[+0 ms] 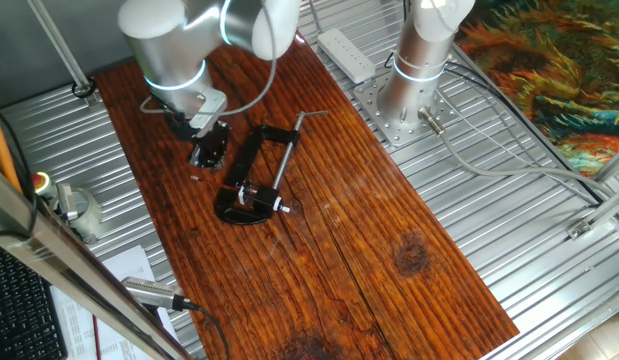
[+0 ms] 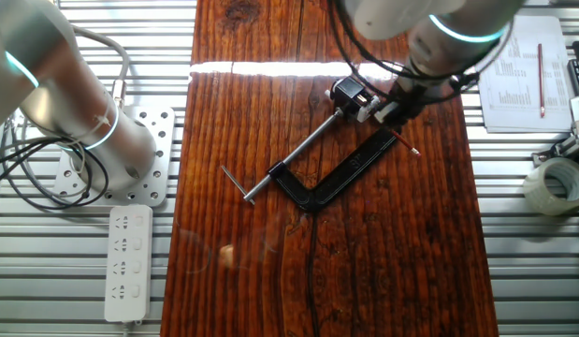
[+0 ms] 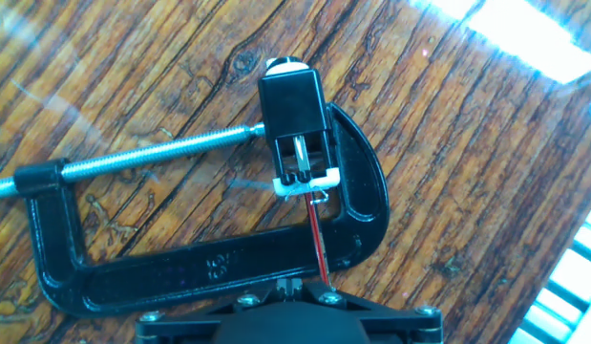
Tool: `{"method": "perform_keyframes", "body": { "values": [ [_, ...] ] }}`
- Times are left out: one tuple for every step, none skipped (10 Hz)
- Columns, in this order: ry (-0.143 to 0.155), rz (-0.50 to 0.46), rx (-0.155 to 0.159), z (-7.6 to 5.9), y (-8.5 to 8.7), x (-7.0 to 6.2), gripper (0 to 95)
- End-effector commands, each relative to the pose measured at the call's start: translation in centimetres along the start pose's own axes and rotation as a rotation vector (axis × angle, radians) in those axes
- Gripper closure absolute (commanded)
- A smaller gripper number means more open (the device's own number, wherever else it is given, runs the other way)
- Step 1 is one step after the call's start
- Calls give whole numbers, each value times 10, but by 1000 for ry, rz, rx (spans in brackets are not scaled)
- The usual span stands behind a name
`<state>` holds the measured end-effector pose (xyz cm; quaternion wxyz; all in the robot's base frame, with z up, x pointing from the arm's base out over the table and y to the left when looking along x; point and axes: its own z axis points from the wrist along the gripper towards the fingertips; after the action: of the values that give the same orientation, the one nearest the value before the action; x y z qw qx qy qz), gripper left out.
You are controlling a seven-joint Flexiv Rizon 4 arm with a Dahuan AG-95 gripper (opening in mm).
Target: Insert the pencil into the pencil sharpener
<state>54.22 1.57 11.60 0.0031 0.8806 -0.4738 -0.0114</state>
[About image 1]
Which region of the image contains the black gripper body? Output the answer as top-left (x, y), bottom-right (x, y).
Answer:
top-left (190, 121), bottom-right (233, 164)

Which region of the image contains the black C-clamp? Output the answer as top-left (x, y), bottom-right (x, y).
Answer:
top-left (213, 110), bottom-right (330, 227)

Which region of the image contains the printed paper sheet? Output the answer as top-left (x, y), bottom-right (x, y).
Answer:
top-left (50, 244), bottom-right (181, 360)

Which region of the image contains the brown wooden board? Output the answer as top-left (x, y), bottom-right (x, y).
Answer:
top-left (93, 9), bottom-right (521, 360)

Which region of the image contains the small silver metal block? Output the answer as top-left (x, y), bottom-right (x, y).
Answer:
top-left (54, 181), bottom-right (81, 222)

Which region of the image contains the white power strip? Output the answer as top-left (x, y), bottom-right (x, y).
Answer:
top-left (316, 27), bottom-right (377, 85)

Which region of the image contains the red emergency stop button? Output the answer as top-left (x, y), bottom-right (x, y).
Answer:
top-left (30, 171), bottom-right (58, 202)

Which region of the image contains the orange tube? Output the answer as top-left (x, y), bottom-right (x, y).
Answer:
top-left (0, 103), bottom-right (23, 195)

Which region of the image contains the red pen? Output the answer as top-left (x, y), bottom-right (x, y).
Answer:
top-left (91, 314), bottom-right (103, 360)

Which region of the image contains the black keyboard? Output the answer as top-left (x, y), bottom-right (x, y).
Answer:
top-left (0, 241), bottom-right (69, 360)

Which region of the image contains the colourful painted cloth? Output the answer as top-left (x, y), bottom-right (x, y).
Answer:
top-left (455, 0), bottom-right (619, 177)

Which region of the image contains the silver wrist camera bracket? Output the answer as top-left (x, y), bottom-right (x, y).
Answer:
top-left (190, 88), bottom-right (229, 140)

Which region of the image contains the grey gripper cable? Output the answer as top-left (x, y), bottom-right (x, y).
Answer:
top-left (139, 0), bottom-right (280, 118)

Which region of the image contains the silver ridged camera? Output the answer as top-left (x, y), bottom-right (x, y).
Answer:
top-left (120, 275), bottom-right (191, 313)

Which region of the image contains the black ridged camera cable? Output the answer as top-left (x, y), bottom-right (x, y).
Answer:
top-left (182, 298), bottom-right (232, 360)

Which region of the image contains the aluminium frame beam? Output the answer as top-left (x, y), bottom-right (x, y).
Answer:
top-left (0, 148), bottom-right (196, 360)

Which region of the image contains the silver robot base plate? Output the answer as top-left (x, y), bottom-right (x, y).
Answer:
top-left (352, 73), bottom-right (461, 149)

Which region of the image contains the aluminium frame post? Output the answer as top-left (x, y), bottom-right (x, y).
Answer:
top-left (25, 0), bottom-right (104, 109)

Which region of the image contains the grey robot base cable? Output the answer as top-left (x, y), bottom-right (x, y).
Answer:
top-left (417, 106), bottom-right (619, 202)

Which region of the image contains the black base cable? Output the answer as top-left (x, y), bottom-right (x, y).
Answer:
top-left (383, 0), bottom-right (608, 209)

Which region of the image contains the aluminium frame bracket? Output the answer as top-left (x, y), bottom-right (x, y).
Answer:
top-left (566, 144), bottom-right (619, 242)

